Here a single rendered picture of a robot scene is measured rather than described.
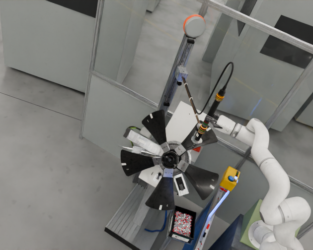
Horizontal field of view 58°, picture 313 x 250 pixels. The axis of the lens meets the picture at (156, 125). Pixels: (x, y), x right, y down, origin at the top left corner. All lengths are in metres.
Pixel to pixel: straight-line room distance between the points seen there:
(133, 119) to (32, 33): 1.88
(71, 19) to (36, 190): 2.01
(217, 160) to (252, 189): 0.43
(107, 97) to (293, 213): 2.10
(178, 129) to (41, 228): 1.55
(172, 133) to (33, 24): 2.49
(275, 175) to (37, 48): 3.46
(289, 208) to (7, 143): 2.90
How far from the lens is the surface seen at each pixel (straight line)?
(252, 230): 2.16
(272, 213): 1.44
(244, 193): 2.98
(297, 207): 1.49
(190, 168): 2.00
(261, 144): 1.56
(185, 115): 2.21
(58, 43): 3.97
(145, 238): 2.89
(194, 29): 2.13
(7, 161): 3.36
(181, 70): 2.19
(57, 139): 3.56
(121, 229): 2.87
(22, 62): 4.41
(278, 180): 1.40
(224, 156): 2.74
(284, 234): 1.60
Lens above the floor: 2.60
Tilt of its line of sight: 40 degrees down
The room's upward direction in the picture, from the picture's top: 21 degrees clockwise
